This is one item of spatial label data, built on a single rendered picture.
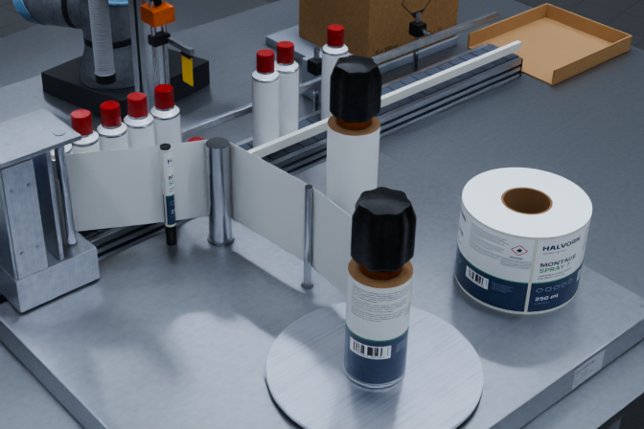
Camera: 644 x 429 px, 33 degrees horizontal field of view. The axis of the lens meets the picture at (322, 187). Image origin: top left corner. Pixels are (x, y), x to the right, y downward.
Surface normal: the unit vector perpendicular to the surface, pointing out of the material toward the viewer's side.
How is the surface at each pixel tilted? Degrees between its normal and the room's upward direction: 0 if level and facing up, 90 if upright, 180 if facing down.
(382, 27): 90
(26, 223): 90
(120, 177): 90
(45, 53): 0
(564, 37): 0
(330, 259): 90
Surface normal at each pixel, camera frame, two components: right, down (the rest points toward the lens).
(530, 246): -0.06, 0.53
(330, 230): -0.81, 0.30
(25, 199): 0.66, 0.41
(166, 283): 0.02, -0.85
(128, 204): 0.22, 0.52
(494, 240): -0.60, 0.41
